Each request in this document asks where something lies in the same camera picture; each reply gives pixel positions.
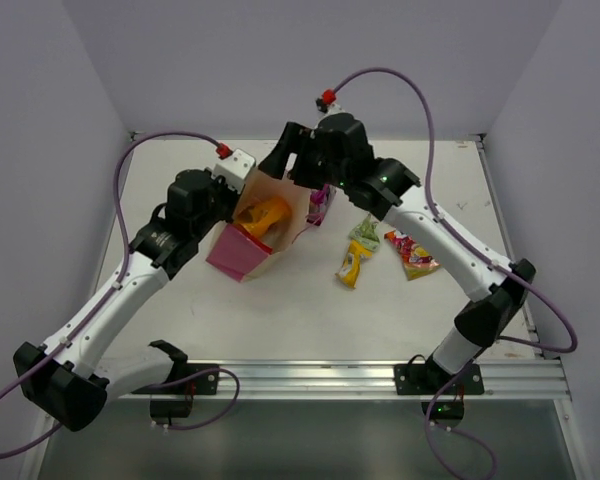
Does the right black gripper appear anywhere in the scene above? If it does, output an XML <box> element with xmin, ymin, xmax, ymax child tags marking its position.
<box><xmin>258</xmin><ymin>119</ymin><xmax>353</xmax><ymax>191</ymax></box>

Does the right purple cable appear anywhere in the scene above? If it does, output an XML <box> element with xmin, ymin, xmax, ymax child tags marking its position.
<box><xmin>317</xmin><ymin>67</ymin><xmax>579</xmax><ymax>353</ymax></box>

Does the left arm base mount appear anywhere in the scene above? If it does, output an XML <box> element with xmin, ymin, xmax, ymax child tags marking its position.
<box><xmin>133</xmin><ymin>363</ymin><xmax>220</xmax><ymax>396</ymax></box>

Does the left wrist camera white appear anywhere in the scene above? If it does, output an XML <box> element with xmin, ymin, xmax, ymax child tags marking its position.
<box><xmin>212</xmin><ymin>149</ymin><xmax>257</xmax><ymax>194</ymax></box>

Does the colourful candy bag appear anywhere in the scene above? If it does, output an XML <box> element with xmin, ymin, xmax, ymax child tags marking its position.
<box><xmin>384</xmin><ymin>230</ymin><xmax>441</xmax><ymax>281</ymax></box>

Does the pink and tan paper bag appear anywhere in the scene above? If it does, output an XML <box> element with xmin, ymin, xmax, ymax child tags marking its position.
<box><xmin>206</xmin><ymin>171</ymin><xmax>335</xmax><ymax>282</ymax></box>

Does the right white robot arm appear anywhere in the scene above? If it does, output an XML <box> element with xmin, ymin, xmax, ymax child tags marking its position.
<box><xmin>259</xmin><ymin>113</ymin><xmax>536</xmax><ymax>393</ymax></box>

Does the magenta snack pack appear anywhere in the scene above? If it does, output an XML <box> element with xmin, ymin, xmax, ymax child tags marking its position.
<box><xmin>307</xmin><ymin>184</ymin><xmax>336</xmax><ymax>226</ymax></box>

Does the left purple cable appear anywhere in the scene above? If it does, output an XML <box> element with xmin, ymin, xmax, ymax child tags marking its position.
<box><xmin>0</xmin><ymin>130</ymin><xmax>231</xmax><ymax>458</ymax></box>

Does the small green snack packet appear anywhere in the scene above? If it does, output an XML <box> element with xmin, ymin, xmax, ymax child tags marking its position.
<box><xmin>348</xmin><ymin>213</ymin><xmax>380</xmax><ymax>253</ymax></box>

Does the red snack pack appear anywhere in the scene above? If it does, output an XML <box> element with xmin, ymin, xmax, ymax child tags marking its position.
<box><xmin>232</xmin><ymin>224</ymin><xmax>273</xmax><ymax>255</ymax></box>

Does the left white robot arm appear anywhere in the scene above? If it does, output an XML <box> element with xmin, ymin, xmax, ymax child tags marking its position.
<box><xmin>13</xmin><ymin>166</ymin><xmax>248</xmax><ymax>432</ymax></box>

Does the orange snack bag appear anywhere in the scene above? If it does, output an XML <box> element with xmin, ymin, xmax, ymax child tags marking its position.
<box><xmin>234</xmin><ymin>196</ymin><xmax>292</xmax><ymax>238</ymax></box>

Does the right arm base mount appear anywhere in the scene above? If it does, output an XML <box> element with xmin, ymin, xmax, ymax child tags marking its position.
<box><xmin>393</xmin><ymin>354</ymin><xmax>485</xmax><ymax>396</ymax></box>

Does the purple cable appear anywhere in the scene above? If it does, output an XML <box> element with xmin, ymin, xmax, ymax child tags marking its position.
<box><xmin>317</xmin><ymin>67</ymin><xmax>579</xmax><ymax>353</ymax></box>
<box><xmin>0</xmin><ymin>130</ymin><xmax>231</xmax><ymax>458</ymax></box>

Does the aluminium front rail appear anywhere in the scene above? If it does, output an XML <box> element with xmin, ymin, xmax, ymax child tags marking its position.
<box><xmin>92</xmin><ymin>355</ymin><xmax>570</xmax><ymax>401</ymax></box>

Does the yellow snack pack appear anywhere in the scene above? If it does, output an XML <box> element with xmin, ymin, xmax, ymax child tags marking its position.
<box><xmin>335</xmin><ymin>240</ymin><xmax>373</xmax><ymax>289</ymax></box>

